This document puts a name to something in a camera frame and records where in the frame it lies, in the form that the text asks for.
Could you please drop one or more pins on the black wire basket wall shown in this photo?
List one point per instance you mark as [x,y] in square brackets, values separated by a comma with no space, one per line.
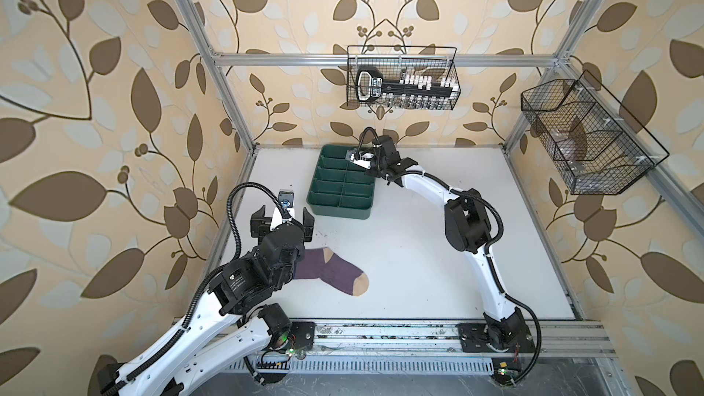
[391,60]
[598,145]

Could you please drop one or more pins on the black tool in basket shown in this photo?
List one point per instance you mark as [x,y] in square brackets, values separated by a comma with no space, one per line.
[370,85]

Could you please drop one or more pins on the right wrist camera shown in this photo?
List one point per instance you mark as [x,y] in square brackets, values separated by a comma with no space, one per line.
[361,158]

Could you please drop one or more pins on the black wire basket right wall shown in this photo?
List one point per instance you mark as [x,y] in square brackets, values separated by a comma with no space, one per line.
[598,145]

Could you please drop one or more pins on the green divided plastic tray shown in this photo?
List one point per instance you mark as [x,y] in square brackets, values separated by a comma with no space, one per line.
[339,188]

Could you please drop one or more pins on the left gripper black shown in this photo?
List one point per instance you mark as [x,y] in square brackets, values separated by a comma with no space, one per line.
[259,224]

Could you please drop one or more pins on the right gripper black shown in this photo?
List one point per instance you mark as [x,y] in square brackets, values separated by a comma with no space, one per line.
[372,173]

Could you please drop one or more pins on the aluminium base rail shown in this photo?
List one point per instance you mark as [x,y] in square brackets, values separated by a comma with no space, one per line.
[406,347]

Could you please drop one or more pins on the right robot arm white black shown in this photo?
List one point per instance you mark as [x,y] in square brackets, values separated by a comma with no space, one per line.
[471,226]

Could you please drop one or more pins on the purple sock beige toe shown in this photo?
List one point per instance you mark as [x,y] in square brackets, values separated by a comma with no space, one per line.
[325,265]

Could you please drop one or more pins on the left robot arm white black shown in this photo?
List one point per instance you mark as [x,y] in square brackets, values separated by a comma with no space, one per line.
[229,318]

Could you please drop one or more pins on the black wire basket back wall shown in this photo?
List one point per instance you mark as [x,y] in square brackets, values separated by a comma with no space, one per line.
[391,60]

